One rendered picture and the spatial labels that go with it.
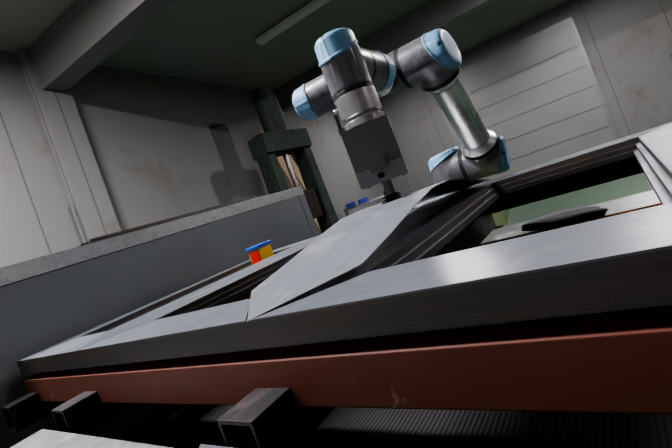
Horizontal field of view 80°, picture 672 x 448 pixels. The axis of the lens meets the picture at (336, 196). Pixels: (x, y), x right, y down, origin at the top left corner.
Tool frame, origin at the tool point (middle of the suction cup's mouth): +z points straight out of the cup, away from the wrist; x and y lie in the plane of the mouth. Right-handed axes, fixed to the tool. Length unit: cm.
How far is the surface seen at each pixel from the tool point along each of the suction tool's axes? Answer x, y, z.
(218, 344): -31.8, -19.9, 5.4
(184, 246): 42, -70, -8
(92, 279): 16, -81, -8
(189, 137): 391, -250, -147
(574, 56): 878, 382, -115
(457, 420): -9.1, -1.9, 33.0
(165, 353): -27.4, -30.4, 5.7
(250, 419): -39.3, -14.4, 10.4
